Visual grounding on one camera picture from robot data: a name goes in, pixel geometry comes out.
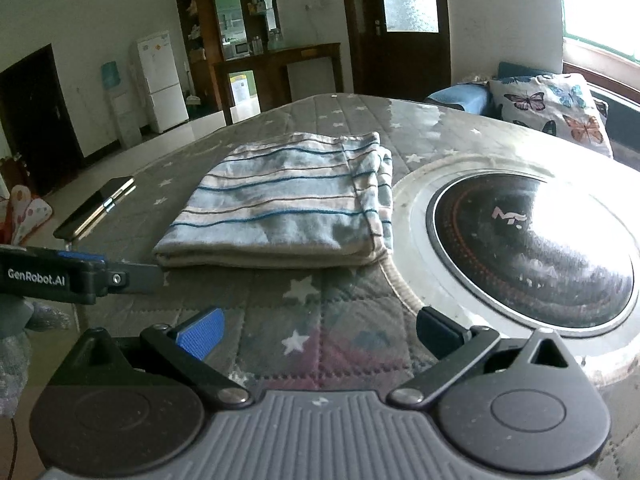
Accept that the butterfly print pillow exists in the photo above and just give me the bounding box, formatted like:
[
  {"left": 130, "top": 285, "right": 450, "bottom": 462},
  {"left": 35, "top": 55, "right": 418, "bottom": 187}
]
[{"left": 487, "top": 72, "right": 613, "bottom": 158}]

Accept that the white refrigerator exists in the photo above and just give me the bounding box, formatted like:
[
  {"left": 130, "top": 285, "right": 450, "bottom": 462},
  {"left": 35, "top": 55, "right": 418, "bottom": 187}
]
[{"left": 131, "top": 30, "right": 190, "bottom": 134}]

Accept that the round black induction cooktop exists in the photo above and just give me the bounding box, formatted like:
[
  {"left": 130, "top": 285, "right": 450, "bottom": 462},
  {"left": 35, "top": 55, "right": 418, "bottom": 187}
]
[{"left": 391, "top": 151, "right": 640, "bottom": 386}]

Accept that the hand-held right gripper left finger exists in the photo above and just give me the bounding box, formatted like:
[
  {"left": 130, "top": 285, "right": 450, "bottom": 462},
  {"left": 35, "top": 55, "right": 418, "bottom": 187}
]
[{"left": 50, "top": 306, "right": 253, "bottom": 407}]

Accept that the white water dispenser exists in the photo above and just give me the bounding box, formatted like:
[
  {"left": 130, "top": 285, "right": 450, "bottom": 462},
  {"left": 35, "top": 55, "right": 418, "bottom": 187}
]
[{"left": 101, "top": 60, "right": 143, "bottom": 148}]

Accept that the dark door with frosted glass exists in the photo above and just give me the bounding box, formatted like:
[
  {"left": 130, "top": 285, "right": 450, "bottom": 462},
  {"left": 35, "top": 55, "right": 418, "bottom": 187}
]
[{"left": 339, "top": 0, "right": 452, "bottom": 101}]

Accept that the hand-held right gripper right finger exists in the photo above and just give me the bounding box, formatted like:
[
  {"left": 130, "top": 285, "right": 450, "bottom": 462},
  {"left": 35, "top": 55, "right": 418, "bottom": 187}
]
[{"left": 387, "top": 306, "right": 583, "bottom": 408}]

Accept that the wooden sideboard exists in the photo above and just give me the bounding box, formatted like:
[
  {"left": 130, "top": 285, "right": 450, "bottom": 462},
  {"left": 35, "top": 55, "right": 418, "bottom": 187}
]
[{"left": 212, "top": 42, "right": 344, "bottom": 126}]

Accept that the blue striped shirt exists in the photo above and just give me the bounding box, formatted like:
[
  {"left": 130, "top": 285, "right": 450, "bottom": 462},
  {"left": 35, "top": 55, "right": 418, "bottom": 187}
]
[{"left": 152, "top": 131, "right": 396, "bottom": 270}]

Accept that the green framed window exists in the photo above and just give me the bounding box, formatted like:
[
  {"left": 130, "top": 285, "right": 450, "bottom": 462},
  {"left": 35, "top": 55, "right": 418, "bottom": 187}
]
[{"left": 560, "top": 0, "right": 640, "bottom": 61}]

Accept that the blue sofa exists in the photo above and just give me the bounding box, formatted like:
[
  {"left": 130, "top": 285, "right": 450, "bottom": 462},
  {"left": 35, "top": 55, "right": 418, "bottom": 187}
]
[{"left": 425, "top": 61, "right": 640, "bottom": 161}]

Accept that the wooden shelf unit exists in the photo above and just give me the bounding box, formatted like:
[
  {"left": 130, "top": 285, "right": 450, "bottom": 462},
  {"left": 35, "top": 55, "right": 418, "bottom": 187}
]
[{"left": 176, "top": 0, "right": 283, "bottom": 111}]

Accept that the smartphone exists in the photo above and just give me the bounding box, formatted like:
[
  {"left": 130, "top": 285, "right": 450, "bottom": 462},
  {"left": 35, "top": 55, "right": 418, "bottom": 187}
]
[{"left": 53, "top": 176, "right": 137, "bottom": 241}]

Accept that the dark wooden door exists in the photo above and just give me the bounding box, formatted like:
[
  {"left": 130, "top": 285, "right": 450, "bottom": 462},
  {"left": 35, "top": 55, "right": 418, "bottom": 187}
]
[{"left": 0, "top": 44, "right": 83, "bottom": 196}]

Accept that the floral patterned cloth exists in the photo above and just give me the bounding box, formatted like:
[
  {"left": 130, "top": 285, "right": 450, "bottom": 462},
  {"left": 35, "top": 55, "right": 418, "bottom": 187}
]
[{"left": 0, "top": 157, "right": 53, "bottom": 248}]

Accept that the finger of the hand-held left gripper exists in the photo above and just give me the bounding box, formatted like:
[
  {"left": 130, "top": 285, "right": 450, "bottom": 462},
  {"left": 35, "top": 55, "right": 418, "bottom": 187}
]
[{"left": 100, "top": 261, "right": 167, "bottom": 293}]

